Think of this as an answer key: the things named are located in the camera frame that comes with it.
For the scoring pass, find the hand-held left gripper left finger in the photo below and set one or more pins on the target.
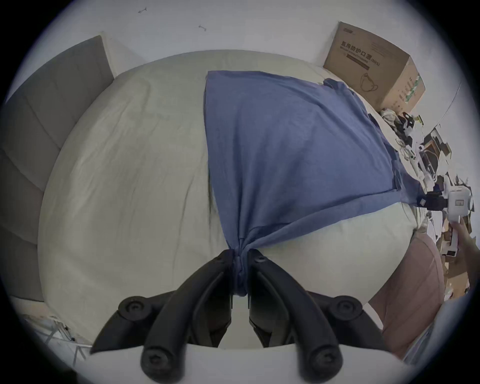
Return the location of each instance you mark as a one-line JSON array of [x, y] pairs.
[[176, 318]]

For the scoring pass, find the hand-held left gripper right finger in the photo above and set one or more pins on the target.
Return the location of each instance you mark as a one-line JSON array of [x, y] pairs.
[[300, 318]]

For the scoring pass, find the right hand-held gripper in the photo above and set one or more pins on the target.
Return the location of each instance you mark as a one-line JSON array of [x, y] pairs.
[[458, 200]]

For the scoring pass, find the blue shirt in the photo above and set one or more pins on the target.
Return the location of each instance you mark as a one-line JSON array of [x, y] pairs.
[[300, 150]]

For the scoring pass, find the person's right forearm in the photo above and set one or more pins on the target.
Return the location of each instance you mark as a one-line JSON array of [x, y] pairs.
[[473, 262]]

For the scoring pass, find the person's right hand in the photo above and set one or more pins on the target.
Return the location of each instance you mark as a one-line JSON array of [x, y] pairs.
[[462, 230]]

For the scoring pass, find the person's legs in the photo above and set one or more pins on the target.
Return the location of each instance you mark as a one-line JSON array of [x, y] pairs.
[[412, 292]]

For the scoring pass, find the person's body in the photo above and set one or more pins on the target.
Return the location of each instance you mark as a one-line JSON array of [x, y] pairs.
[[435, 333]]

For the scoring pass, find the brown cardboard carton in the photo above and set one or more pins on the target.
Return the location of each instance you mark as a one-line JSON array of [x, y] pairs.
[[378, 71]]

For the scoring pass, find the grey padded headboard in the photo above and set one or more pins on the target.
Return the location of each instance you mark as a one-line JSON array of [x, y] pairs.
[[33, 131]]

